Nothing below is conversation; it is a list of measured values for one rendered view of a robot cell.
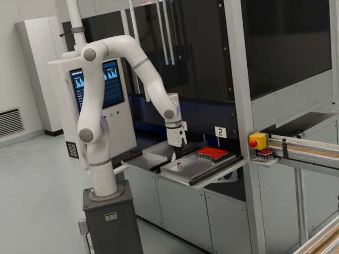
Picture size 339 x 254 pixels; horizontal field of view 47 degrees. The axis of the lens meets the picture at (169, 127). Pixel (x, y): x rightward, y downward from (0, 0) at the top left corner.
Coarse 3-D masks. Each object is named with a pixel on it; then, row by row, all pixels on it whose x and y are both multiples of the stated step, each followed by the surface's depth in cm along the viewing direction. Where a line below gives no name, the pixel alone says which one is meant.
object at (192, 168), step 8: (192, 152) 231; (176, 160) 223; (184, 160) 227; (192, 160) 227; (200, 160) 225; (224, 160) 211; (160, 168) 216; (168, 168) 220; (176, 168) 219; (184, 168) 217; (192, 168) 216; (200, 168) 214; (208, 168) 204; (176, 176) 207; (184, 176) 201; (192, 176) 197
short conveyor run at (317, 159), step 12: (300, 132) 212; (276, 144) 217; (288, 144) 207; (300, 144) 202; (312, 144) 203; (324, 144) 198; (276, 156) 213; (288, 156) 206; (300, 156) 200; (312, 156) 195; (324, 156) 190; (336, 156) 189; (312, 168) 197; (324, 168) 191; (336, 168) 186
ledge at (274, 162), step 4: (252, 160) 214; (256, 160) 213; (260, 160) 212; (272, 160) 209; (276, 160) 208; (280, 160) 210; (256, 164) 211; (260, 164) 209; (264, 164) 207; (268, 164) 205; (272, 164) 206; (276, 164) 208
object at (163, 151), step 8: (160, 144) 258; (168, 144) 262; (192, 144) 255; (200, 144) 246; (144, 152) 247; (152, 152) 252; (160, 152) 250; (168, 152) 247; (184, 152) 238; (160, 160) 236
